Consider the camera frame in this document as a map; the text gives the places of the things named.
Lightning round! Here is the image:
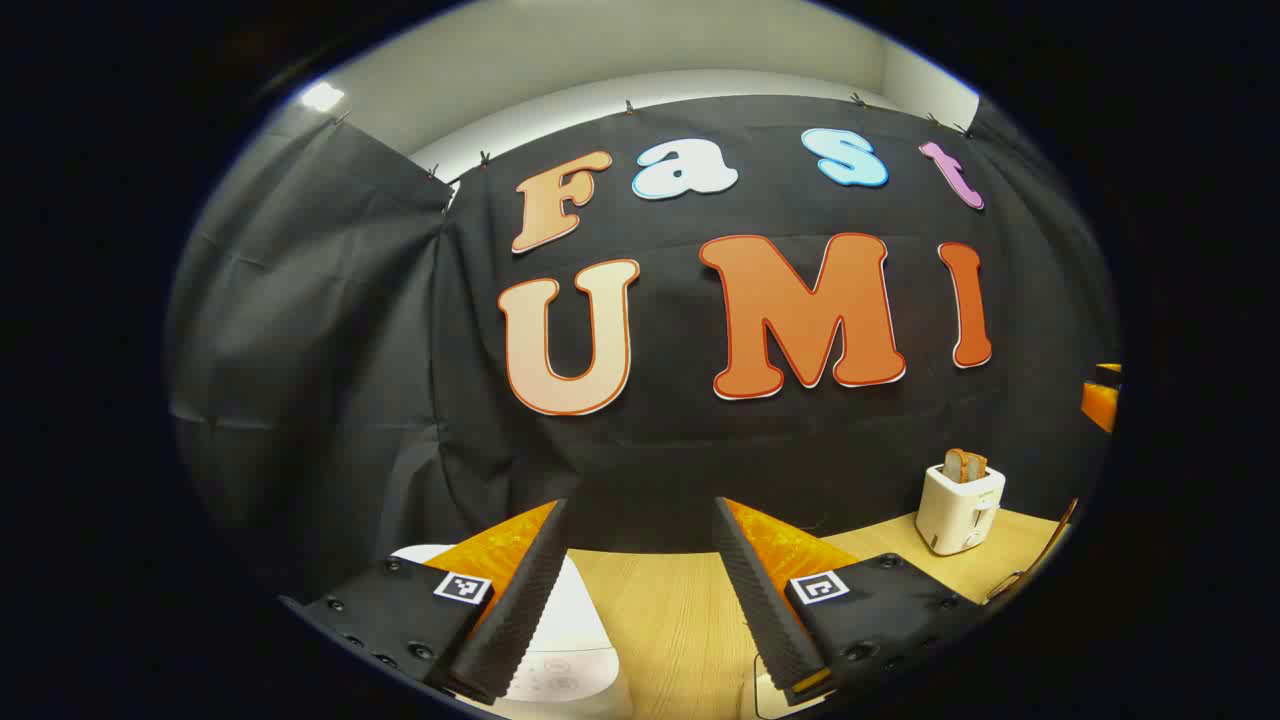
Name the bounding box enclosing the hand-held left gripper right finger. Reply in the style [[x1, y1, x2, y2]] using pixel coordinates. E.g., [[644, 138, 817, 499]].
[[712, 495, 986, 706]]

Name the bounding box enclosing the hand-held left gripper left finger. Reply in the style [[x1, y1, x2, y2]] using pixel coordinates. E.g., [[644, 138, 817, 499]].
[[300, 498, 571, 706]]

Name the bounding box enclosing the white rice cooker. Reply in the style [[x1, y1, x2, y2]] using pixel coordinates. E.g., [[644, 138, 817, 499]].
[[390, 545, 633, 720]]

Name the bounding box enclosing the brown wooden spoon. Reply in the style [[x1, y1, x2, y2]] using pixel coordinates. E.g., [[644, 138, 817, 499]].
[[985, 497, 1079, 606]]

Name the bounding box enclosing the white toaster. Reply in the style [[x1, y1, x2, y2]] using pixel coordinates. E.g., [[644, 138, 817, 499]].
[[915, 462, 1007, 557]]

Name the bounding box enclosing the black backdrop cloth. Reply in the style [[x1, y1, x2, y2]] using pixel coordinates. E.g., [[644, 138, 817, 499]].
[[165, 95, 1121, 601]]

